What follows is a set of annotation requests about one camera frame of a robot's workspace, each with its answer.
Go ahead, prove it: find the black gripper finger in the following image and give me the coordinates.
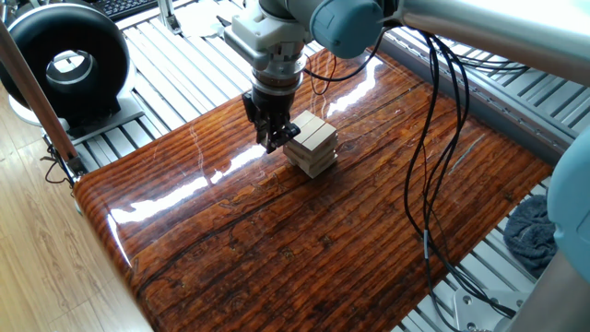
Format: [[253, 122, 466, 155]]
[[254, 113, 280, 155], [273, 120, 301, 149]]

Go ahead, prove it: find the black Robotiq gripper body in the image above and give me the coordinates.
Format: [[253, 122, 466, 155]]
[[242, 87, 296, 128]]

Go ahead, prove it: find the wooden Jenga block tower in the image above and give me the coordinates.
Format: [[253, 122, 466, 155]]
[[282, 109, 339, 180]]

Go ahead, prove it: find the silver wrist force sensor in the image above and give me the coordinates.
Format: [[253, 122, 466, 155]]
[[251, 45, 308, 97]]

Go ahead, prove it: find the white plastic sheet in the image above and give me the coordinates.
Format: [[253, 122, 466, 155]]
[[174, 0, 236, 38]]

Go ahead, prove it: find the wood grain table cover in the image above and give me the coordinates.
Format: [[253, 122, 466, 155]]
[[73, 45, 553, 332]]

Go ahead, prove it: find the black keyboard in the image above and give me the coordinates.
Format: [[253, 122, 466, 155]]
[[94, 0, 159, 22]]

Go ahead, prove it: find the grey aluminium side beam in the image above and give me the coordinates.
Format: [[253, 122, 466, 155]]
[[377, 27, 590, 167]]

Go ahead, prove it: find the brown wooden pole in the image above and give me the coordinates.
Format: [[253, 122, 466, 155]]
[[0, 20, 89, 179]]

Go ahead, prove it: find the grey crumpled towel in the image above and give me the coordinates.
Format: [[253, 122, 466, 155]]
[[502, 193, 559, 279]]

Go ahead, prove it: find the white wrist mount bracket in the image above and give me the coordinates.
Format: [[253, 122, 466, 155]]
[[224, 11, 314, 70]]

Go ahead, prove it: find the aluminium frame post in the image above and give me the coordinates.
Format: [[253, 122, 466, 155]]
[[156, 0, 183, 36]]

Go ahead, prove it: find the black ring fan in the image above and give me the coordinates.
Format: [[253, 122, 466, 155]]
[[0, 2, 145, 139]]

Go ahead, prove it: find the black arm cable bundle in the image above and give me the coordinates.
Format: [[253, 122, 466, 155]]
[[303, 27, 522, 332]]

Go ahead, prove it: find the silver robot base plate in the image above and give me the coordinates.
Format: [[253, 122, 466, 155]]
[[451, 288, 526, 332]]

